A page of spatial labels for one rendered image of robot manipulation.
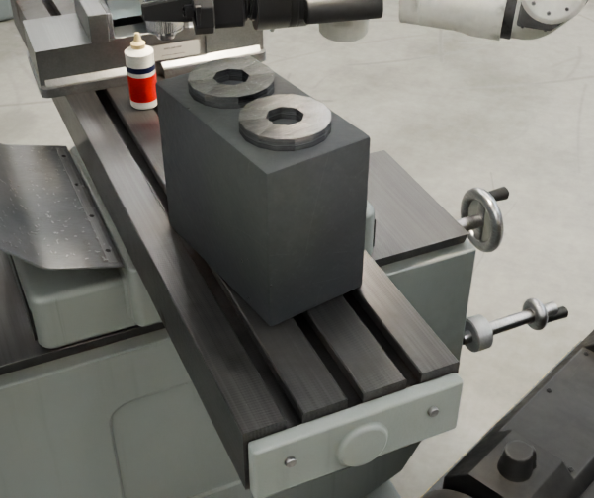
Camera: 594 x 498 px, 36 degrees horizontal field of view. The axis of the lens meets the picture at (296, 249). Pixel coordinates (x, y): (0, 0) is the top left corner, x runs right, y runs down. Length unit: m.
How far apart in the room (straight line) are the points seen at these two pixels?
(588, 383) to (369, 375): 0.62
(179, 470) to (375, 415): 0.65
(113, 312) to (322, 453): 0.44
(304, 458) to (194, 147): 0.33
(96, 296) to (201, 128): 0.36
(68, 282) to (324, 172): 0.45
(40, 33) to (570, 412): 0.96
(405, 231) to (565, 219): 1.47
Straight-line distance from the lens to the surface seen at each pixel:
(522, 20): 1.13
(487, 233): 1.62
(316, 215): 0.89
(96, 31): 1.38
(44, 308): 1.19
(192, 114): 0.93
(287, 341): 0.92
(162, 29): 1.17
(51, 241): 1.18
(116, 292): 1.20
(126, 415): 1.35
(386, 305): 0.97
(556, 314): 1.67
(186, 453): 1.45
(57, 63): 1.39
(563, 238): 2.76
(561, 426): 1.38
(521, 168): 3.06
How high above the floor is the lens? 1.58
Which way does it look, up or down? 37 degrees down
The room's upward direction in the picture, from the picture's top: straight up
